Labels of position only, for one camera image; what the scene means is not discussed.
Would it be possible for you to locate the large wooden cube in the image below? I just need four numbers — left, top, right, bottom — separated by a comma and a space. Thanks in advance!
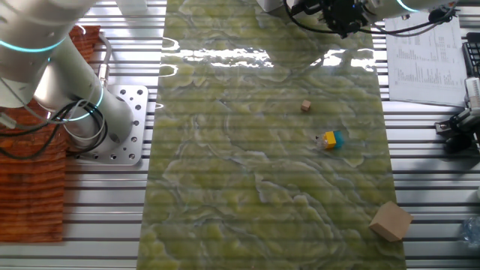
368, 200, 414, 242

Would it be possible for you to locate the green marble pattern mat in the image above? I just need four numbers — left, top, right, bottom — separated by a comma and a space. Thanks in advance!
136, 0, 407, 270

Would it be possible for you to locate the orange woven cloth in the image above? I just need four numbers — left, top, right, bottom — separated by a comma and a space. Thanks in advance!
0, 25, 101, 244

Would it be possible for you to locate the yellow teal toy brick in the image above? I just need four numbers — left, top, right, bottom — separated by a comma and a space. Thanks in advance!
314, 130, 345, 151

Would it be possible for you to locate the grey base cable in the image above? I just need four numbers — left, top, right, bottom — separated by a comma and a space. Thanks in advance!
97, 31, 113, 88

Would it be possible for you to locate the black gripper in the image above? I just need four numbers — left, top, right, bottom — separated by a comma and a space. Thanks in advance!
322, 0, 372, 39

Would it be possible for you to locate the printed paper sheet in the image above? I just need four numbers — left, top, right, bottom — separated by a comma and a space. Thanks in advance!
385, 14, 470, 108

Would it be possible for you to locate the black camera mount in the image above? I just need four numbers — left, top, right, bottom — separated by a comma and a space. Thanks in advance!
434, 107, 480, 154

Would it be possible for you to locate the clear plastic water bottle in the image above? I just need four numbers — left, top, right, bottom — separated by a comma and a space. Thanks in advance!
461, 215, 480, 248

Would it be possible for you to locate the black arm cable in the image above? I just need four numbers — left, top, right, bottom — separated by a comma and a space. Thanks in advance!
0, 0, 458, 161

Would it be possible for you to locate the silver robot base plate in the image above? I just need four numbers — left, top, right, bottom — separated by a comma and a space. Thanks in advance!
73, 84, 150, 167

